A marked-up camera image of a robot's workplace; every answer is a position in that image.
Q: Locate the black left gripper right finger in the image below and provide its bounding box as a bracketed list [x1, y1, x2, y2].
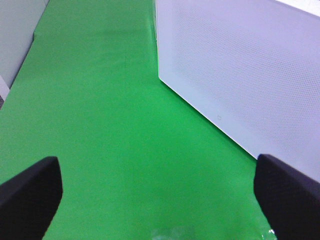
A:
[253, 154, 320, 240]

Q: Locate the white microwave door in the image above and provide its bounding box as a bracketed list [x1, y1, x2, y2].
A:
[155, 0, 320, 181]

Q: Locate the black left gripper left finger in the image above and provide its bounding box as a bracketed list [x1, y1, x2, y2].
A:
[0, 156, 63, 240]

